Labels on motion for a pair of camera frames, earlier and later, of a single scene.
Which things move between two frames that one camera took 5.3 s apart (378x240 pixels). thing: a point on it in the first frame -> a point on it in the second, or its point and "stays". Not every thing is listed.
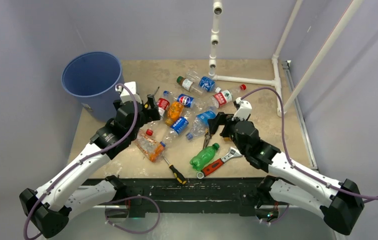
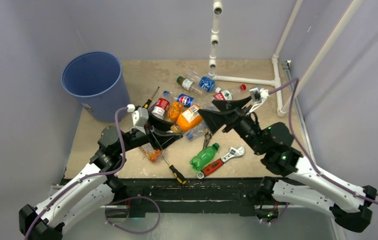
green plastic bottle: (203, 156) stays
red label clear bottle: (163, 103) stays
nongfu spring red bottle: (218, 99) stays
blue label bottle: (175, 129) -> (175, 109)
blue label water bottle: (200, 123) stays
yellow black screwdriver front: (179, 177) stays
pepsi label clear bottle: (189, 101) stays
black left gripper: (152, 114) -> (159, 139)
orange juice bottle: (175, 110) -> (189, 119)
